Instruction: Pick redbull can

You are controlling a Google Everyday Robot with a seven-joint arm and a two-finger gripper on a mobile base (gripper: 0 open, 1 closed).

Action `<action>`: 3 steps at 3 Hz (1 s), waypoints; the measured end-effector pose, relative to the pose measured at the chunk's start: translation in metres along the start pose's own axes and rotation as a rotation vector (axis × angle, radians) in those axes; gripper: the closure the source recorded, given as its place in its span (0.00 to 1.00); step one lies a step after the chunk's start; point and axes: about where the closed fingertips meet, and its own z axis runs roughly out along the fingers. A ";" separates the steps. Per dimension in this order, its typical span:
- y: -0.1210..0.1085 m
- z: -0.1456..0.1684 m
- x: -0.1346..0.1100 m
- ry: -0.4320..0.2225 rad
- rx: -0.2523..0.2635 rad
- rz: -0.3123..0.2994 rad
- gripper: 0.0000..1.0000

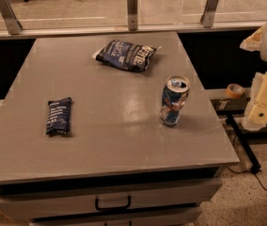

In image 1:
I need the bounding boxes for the crushed red bull can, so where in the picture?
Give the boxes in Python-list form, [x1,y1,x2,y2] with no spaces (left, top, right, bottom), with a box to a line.
[160,75,191,127]

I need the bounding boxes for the grey cabinet with drawers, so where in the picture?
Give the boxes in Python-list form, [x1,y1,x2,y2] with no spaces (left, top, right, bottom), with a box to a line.
[0,32,238,226]

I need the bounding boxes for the large dark blue chip bag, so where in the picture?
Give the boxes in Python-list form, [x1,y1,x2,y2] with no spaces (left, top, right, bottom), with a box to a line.
[92,40,157,73]

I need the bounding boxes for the small dark blue snack packet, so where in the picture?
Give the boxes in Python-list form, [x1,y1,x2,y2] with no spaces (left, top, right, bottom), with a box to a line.
[46,97,72,135]

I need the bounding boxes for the roll of tan tape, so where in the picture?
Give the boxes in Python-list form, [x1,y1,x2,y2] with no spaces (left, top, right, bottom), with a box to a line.
[226,84,244,99]

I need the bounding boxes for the black metal stand leg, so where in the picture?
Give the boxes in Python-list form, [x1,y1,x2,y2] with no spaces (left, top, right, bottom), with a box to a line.
[226,113,261,175]

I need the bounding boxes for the black drawer handle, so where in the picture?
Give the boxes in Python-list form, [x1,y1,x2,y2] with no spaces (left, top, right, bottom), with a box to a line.
[94,196,132,212]

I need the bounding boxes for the middle metal railing bracket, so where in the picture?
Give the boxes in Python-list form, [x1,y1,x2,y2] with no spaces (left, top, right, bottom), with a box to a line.
[127,0,138,31]

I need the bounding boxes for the metal railing bracket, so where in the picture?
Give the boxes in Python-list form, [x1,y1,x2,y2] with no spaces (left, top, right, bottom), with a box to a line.
[0,0,23,35]
[127,0,138,31]
[200,0,219,28]

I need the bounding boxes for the right metal railing bracket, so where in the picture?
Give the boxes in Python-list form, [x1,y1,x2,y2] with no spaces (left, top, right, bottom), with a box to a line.
[200,0,219,28]

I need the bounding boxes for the left metal railing bracket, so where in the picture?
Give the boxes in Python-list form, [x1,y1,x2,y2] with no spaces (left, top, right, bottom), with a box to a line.
[0,0,23,35]

